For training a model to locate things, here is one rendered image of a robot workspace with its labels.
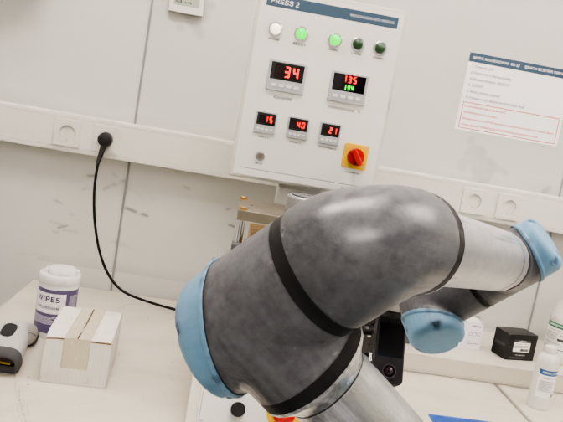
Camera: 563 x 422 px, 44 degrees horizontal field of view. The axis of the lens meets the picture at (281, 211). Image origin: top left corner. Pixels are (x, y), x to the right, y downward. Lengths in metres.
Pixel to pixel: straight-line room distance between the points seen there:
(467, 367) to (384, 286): 1.24
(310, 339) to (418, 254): 0.11
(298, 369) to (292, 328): 0.04
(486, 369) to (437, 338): 0.87
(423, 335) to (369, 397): 0.30
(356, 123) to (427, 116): 0.43
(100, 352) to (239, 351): 0.77
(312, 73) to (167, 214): 0.62
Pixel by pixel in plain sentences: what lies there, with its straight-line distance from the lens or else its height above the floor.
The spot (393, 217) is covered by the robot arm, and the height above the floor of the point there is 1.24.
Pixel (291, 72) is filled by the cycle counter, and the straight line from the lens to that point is 1.54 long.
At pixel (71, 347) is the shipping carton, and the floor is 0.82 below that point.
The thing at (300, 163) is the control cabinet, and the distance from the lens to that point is 1.55.
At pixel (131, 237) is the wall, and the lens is 1.94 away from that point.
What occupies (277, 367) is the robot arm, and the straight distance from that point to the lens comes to 0.59.
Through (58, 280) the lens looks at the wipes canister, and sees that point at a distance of 1.53.
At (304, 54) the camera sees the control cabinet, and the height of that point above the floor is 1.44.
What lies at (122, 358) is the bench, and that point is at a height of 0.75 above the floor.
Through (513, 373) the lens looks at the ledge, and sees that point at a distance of 1.82.
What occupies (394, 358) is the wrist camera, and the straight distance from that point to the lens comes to 1.09.
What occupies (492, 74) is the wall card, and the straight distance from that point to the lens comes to 2.01.
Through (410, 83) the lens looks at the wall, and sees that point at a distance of 1.94.
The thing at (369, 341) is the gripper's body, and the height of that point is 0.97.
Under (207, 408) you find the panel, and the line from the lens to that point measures 1.26.
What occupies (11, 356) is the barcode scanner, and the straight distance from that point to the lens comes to 1.36.
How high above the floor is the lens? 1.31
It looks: 8 degrees down
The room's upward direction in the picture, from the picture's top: 10 degrees clockwise
